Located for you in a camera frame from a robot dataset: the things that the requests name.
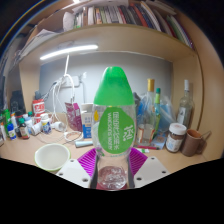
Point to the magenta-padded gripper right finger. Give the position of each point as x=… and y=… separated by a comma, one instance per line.
x=140, y=164

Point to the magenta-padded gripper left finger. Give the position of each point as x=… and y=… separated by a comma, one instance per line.
x=85, y=163

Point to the clear green-capped water bottle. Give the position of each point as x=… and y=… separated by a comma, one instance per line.
x=113, y=133

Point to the grey water bottle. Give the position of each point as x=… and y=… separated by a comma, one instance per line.
x=137, y=101

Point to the small pale blue tube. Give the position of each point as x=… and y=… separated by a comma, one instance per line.
x=84, y=144

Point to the glass bottle yellow cap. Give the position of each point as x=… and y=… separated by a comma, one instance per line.
x=146, y=126

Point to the blue and white carton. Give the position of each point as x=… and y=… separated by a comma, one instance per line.
x=87, y=121

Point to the brown jar white lid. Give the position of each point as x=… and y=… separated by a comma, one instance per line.
x=176, y=138

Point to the white plastic bottle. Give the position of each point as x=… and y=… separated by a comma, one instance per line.
x=58, y=126
x=36, y=128

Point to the maroon pouch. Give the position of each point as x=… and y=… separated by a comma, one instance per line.
x=73, y=116

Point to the white pill bottle blue label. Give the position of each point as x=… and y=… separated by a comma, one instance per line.
x=46, y=125

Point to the brown mug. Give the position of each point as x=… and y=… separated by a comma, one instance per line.
x=191, y=143

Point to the blue plastic bag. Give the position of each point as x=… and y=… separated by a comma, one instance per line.
x=167, y=115

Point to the glass bottle green cap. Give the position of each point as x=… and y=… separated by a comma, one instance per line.
x=157, y=103

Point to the small brown bottle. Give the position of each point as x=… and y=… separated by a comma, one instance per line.
x=24, y=130

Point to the clear glass bottle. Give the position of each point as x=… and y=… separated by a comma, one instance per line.
x=185, y=108

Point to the red and white jar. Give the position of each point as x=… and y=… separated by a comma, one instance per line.
x=38, y=106

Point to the white LED light bar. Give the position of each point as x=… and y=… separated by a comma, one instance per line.
x=68, y=51

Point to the wooden shelf unit with books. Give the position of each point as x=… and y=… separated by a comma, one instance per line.
x=133, y=40

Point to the white wall power outlet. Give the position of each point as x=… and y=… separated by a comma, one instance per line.
x=75, y=81

